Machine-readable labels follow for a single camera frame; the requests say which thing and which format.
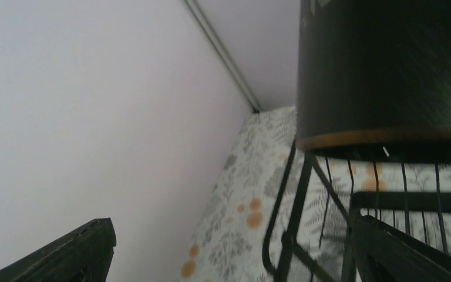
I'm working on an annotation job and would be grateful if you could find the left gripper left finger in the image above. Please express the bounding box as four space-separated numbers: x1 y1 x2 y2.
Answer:
0 217 116 281

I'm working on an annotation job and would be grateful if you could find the left aluminium frame post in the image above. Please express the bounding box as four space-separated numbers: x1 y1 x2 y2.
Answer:
182 0 262 113

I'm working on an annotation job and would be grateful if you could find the black wire dish rack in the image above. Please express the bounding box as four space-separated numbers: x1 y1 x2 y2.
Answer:
262 152 451 281

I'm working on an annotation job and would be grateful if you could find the black mug white rim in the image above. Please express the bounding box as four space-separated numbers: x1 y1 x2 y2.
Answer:
296 1 451 164

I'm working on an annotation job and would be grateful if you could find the floral patterned tablecloth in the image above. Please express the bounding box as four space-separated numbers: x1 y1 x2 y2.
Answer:
176 107 451 281

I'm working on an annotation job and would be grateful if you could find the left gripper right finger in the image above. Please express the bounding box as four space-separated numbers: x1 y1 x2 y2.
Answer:
352 216 451 281

